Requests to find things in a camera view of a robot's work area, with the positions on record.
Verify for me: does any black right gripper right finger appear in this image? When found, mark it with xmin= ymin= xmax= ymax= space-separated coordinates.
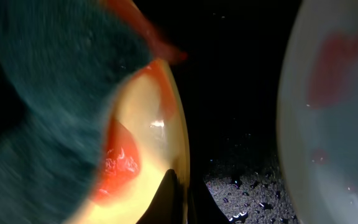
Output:
xmin=188 ymin=177 xmax=229 ymax=224

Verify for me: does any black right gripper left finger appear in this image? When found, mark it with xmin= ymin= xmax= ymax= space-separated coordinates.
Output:
xmin=137 ymin=169 xmax=186 ymax=224

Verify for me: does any yellow plate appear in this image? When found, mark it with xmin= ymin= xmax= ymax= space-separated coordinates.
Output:
xmin=67 ymin=59 xmax=190 ymax=224

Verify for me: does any green orange sponge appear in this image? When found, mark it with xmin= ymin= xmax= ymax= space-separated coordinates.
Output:
xmin=0 ymin=1 xmax=181 ymax=223

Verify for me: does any black round tray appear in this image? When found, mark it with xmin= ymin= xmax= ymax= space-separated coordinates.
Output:
xmin=132 ymin=0 xmax=304 ymax=224

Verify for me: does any mint green plate far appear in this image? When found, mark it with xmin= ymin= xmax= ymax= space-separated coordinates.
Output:
xmin=277 ymin=0 xmax=358 ymax=224

